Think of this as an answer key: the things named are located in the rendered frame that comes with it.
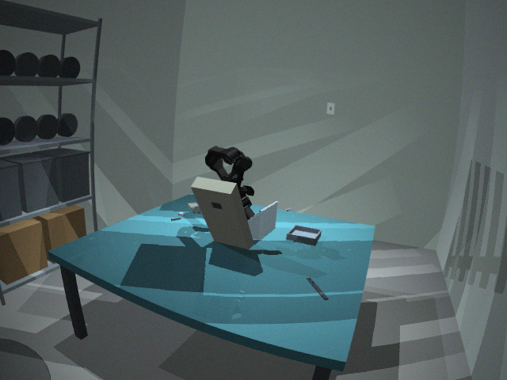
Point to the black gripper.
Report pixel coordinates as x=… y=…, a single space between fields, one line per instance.
x=244 y=189

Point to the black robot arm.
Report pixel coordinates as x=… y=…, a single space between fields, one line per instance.
x=241 y=164

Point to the dark grey flat bar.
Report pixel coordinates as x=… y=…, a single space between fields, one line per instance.
x=317 y=289

